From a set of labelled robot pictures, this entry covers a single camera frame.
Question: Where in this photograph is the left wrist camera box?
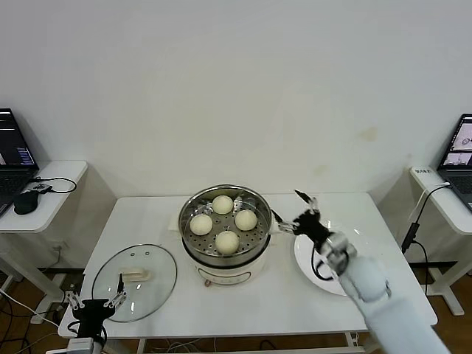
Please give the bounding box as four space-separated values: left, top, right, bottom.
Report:
67 338 93 354

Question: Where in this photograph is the black dongle cable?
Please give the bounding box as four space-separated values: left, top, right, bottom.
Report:
29 176 77 195

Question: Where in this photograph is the black power adapter cable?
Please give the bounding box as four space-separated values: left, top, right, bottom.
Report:
400 183 453 296

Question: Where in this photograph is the white floor cable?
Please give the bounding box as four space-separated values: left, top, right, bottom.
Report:
0 287 60 327

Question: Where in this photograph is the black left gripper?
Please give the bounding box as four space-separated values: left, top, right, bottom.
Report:
65 272 128 339

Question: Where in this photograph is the white electric cooker pot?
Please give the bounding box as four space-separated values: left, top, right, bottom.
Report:
181 235 282 288

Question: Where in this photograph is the white table frame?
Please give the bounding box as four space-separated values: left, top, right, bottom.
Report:
136 331 369 354

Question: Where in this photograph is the round glass pot lid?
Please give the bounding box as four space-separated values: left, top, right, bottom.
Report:
91 243 178 324

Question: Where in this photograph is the white cable bundle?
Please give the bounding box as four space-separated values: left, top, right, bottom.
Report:
162 339 203 354

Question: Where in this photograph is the black open laptop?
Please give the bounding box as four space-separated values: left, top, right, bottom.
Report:
437 113 472 213
0 107 40 217

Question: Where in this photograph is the white laptop cable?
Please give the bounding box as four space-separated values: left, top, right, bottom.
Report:
407 180 450 223

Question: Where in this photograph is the white side table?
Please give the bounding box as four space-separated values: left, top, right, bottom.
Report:
0 160 118 314
368 164 472 317

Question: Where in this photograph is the white round plate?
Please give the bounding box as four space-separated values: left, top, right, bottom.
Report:
294 220 369 297

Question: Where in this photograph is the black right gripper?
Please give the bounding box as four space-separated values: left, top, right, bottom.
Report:
271 190 333 243

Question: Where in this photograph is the white steamed baozi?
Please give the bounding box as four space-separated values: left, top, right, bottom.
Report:
235 209 258 232
212 195 234 215
215 230 240 255
190 214 214 236

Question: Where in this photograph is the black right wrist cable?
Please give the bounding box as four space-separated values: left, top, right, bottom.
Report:
310 243 350 282

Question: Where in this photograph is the black computer mouse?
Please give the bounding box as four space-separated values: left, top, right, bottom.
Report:
13 191 40 215

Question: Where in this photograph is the stainless steel steamer basket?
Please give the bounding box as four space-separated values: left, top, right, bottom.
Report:
167 184 285 259

